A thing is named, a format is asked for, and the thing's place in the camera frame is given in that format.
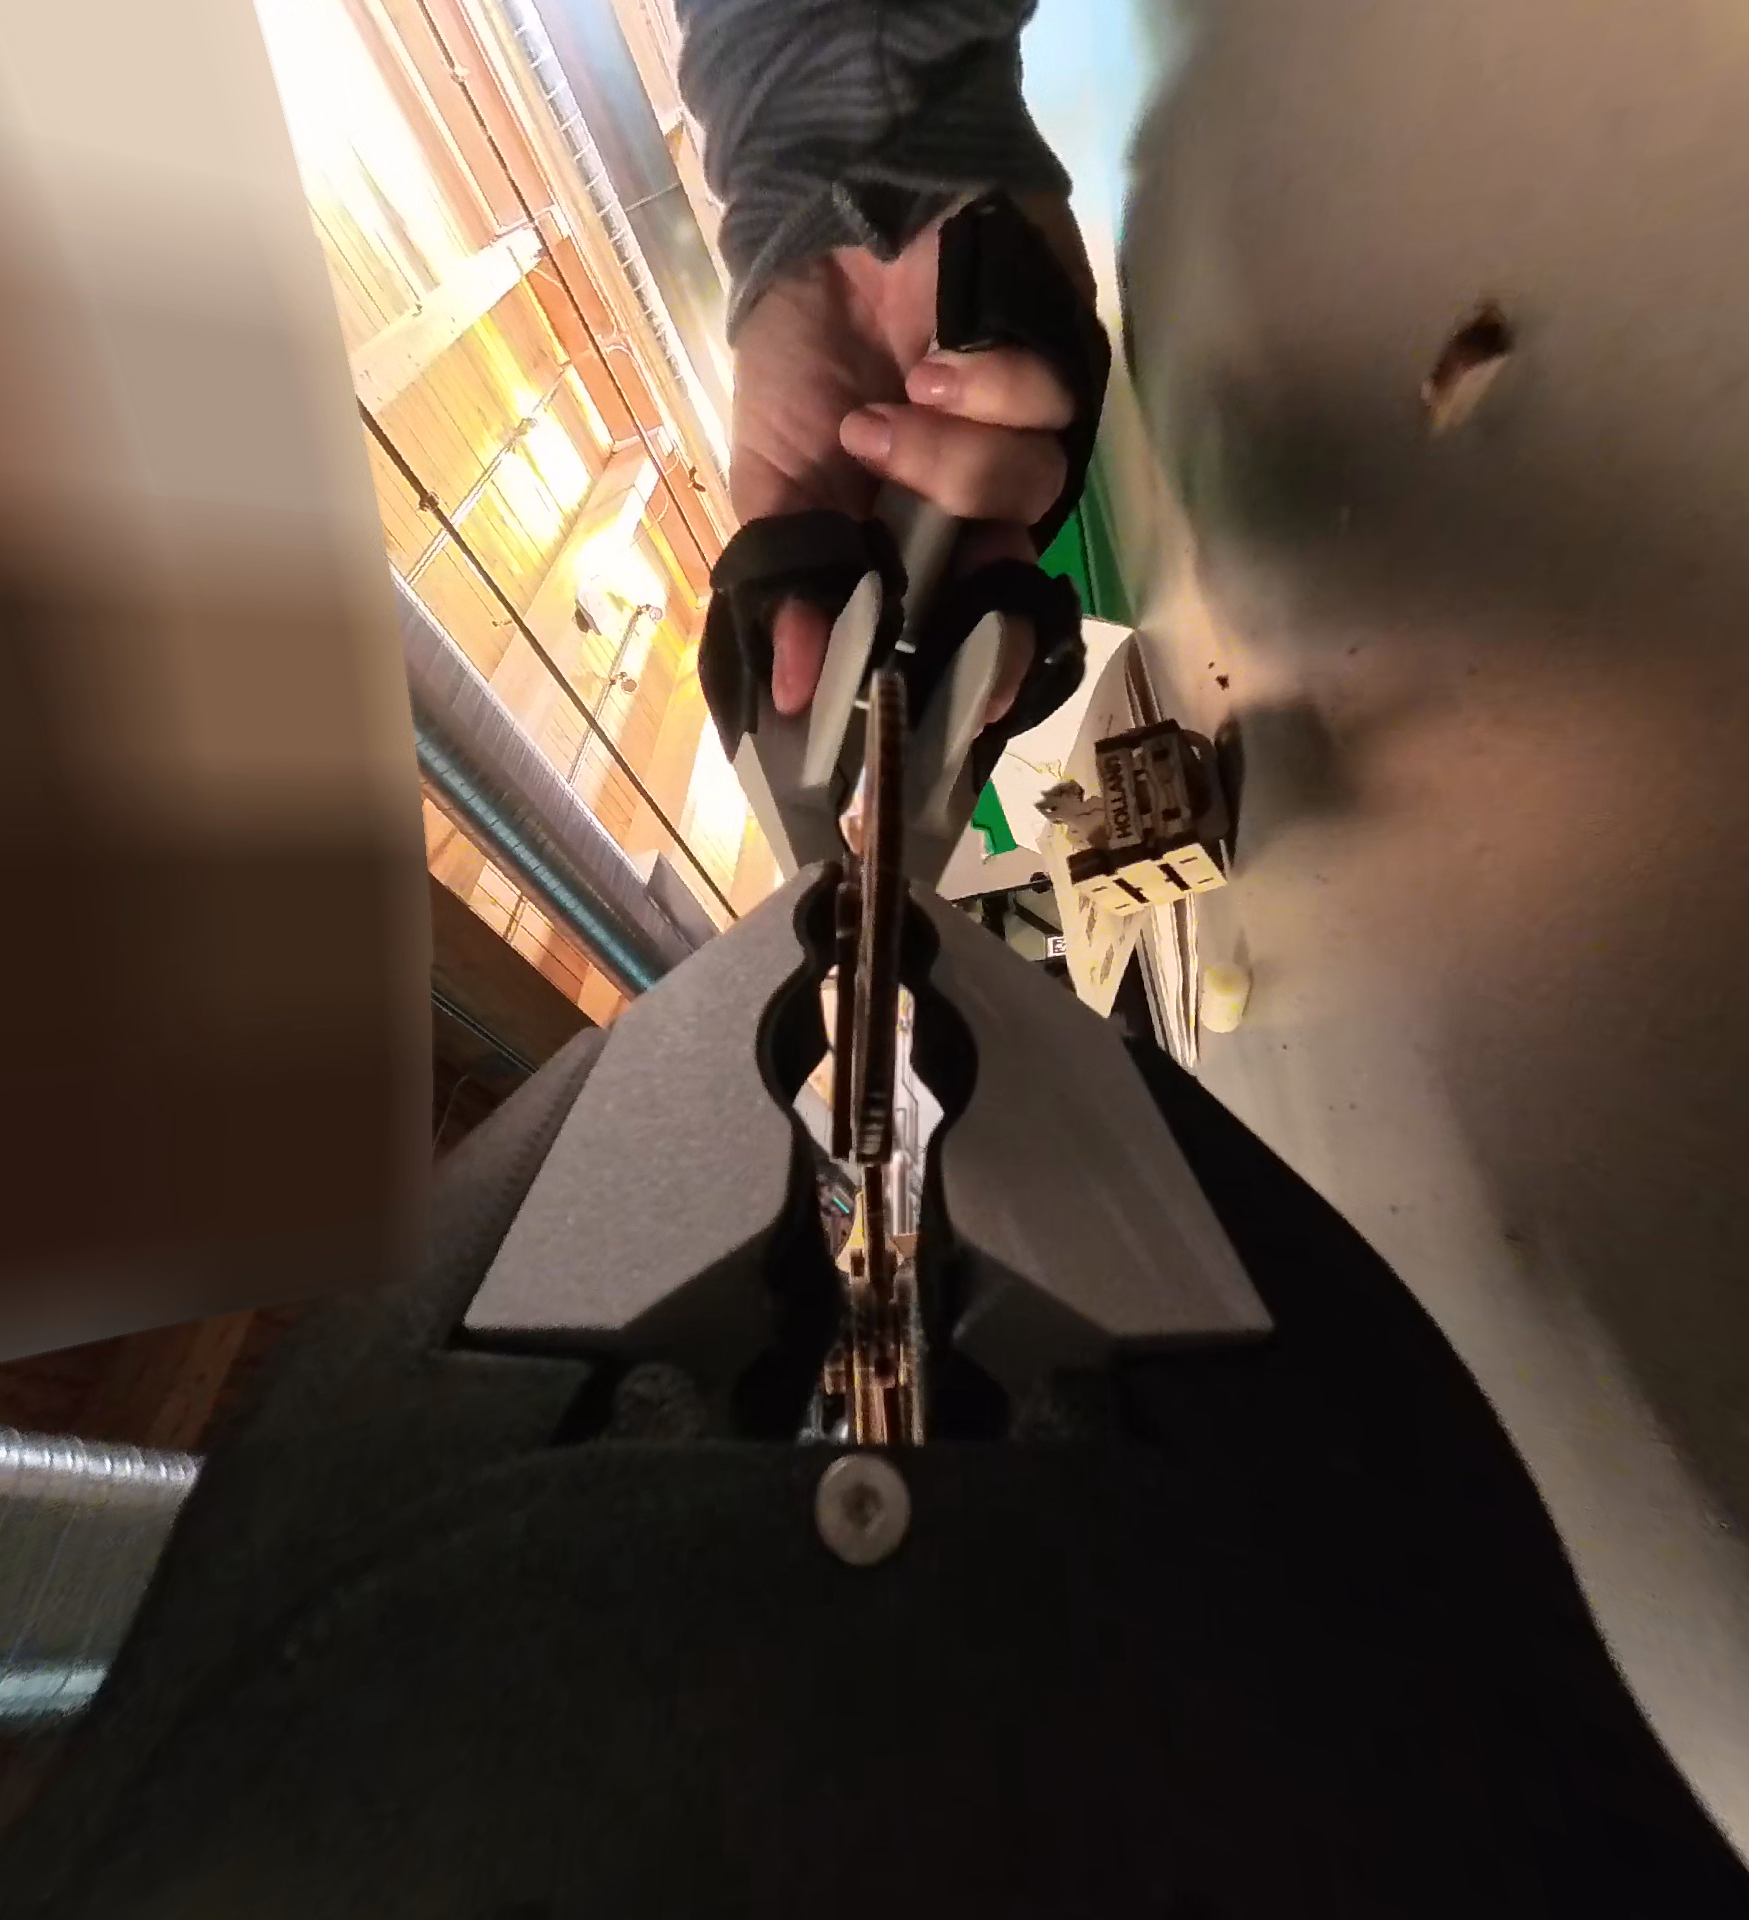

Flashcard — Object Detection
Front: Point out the small wooden basket part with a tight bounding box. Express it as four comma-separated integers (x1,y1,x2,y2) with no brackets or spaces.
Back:
1036,718,1240,921

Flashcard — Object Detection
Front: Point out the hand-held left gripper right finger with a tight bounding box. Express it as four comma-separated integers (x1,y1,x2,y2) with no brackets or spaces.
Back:
887,883,1275,1344

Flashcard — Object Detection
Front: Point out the person's right hand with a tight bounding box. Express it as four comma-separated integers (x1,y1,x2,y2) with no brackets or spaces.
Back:
727,225,1081,718

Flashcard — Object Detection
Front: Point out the wooden bicycle model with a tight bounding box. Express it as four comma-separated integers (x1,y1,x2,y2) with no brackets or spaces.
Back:
811,667,940,1448

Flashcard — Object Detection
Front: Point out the green box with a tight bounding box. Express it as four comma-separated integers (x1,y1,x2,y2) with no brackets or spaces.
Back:
972,446,1137,874

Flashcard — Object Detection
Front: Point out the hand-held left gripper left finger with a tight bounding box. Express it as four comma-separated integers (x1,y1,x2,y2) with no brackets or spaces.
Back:
463,862,877,1360

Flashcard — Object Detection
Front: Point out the person's right forearm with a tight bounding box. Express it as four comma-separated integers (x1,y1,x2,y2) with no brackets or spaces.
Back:
676,0,1079,332

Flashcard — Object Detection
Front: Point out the silver ribbed air duct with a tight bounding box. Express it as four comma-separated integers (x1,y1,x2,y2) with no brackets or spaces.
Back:
0,1415,206,1744

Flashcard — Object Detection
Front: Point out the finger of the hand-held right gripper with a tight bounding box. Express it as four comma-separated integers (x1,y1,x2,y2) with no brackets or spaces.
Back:
732,575,892,887
906,613,1038,895

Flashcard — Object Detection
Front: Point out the grey ceiling air duct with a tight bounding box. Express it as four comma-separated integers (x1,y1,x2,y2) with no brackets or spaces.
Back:
392,605,738,994

